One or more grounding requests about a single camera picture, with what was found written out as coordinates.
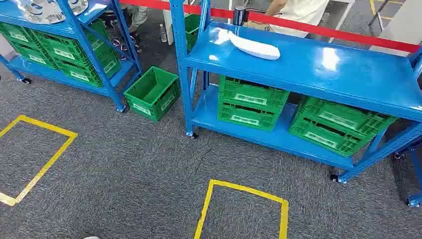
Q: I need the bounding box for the person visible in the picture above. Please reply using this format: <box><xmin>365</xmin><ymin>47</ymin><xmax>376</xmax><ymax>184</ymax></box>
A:
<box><xmin>244</xmin><ymin>0</ymin><xmax>330</xmax><ymax>38</ymax></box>
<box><xmin>120</xmin><ymin>4</ymin><xmax>149</xmax><ymax>34</ymax></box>

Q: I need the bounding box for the silver wheel hubcap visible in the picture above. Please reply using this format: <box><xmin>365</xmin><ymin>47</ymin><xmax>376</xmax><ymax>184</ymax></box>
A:
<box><xmin>13</xmin><ymin>0</ymin><xmax>90</xmax><ymax>25</ymax></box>

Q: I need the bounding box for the red barrier belt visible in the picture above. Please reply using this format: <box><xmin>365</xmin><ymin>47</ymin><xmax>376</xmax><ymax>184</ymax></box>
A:
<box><xmin>118</xmin><ymin>0</ymin><xmax>421</xmax><ymax>53</ymax></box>

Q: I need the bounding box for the white curved plastic shell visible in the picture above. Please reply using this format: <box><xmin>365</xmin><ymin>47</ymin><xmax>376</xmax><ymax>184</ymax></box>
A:
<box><xmin>229</xmin><ymin>31</ymin><xmax>281</xmax><ymax>61</ymax></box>

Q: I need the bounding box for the yellow floor tape frame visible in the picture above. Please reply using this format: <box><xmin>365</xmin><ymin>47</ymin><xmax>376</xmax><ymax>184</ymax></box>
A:
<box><xmin>194</xmin><ymin>179</ymin><xmax>290</xmax><ymax>239</ymax></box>
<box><xmin>0</xmin><ymin>115</ymin><xmax>79</xmax><ymax>208</ymax></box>

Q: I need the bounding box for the blue metal shelf rack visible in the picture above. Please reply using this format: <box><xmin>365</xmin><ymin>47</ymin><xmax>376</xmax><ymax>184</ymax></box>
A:
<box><xmin>0</xmin><ymin>0</ymin><xmax>143</xmax><ymax>113</ymax></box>
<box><xmin>170</xmin><ymin>0</ymin><xmax>422</xmax><ymax>209</ymax></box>

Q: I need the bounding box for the green plastic crate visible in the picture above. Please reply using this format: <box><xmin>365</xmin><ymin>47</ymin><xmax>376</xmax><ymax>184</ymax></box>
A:
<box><xmin>0</xmin><ymin>22</ymin><xmax>40</xmax><ymax>45</ymax></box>
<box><xmin>218</xmin><ymin>75</ymin><xmax>291</xmax><ymax>114</ymax></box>
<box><xmin>289</xmin><ymin>114</ymin><xmax>374</xmax><ymax>158</ymax></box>
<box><xmin>7</xmin><ymin>39</ymin><xmax>59</xmax><ymax>70</ymax></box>
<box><xmin>298</xmin><ymin>96</ymin><xmax>398</xmax><ymax>138</ymax></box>
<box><xmin>184</xmin><ymin>13</ymin><xmax>201</xmax><ymax>52</ymax></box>
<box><xmin>216</xmin><ymin>100</ymin><xmax>285</xmax><ymax>131</ymax></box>
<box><xmin>31</xmin><ymin>19</ymin><xmax>111</xmax><ymax>65</ymax></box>
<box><xmin>123</xmin><ymin>66</ymin><xmax>181</xmax><ymax>122</ymax></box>
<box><xmin>52</xmin><ymin>47</ymin><xmax>121</xmax><ymax>89</ymax></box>

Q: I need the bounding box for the black stanchion post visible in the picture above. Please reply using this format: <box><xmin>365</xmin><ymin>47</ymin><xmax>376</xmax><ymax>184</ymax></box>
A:
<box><xmin>233</xmin><ymin>5</ymin><xmax>248</xmax><ymax>26</ymax></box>

